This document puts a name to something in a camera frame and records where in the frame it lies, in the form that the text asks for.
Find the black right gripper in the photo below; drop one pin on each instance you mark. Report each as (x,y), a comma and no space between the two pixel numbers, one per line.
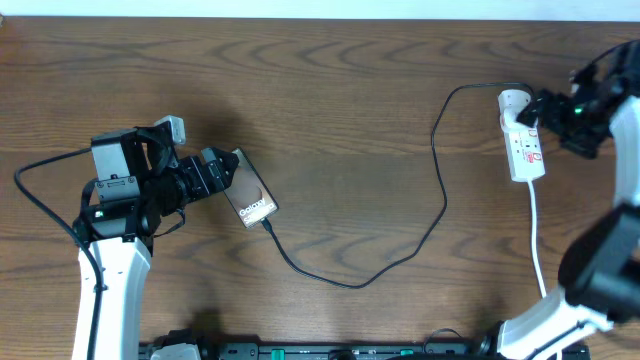
(556,104)

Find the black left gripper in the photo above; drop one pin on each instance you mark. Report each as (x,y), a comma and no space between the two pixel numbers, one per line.
(208,175)

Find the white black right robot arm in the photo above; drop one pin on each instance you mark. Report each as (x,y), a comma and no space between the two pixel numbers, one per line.
(598,278)

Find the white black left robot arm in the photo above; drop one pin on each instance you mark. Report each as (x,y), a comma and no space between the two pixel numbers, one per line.
(140,180)

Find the white USB charger adapter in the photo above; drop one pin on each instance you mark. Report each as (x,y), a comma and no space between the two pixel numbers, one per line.
(509,120)

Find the white power strip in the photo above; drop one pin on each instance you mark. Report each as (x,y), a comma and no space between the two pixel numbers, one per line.
(524,153)

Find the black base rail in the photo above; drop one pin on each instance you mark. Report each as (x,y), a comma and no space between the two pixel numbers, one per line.
(445,349)

